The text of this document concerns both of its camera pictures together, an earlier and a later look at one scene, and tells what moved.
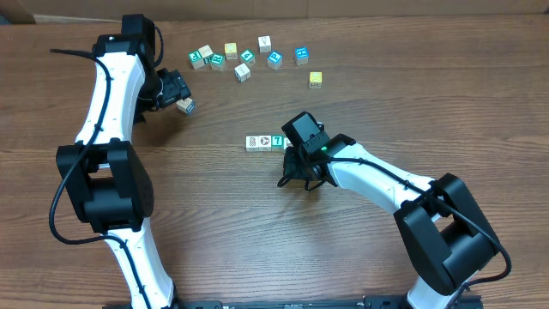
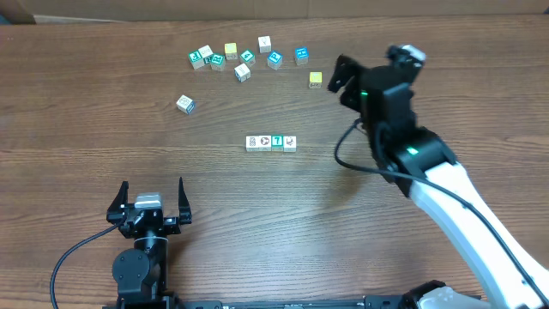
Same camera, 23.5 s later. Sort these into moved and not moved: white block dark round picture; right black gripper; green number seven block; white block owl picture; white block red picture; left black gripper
Moved: left black gripper; right black gripper
Not moved: white block dark round picture; green number seven block; white block red picture; white block owl picture
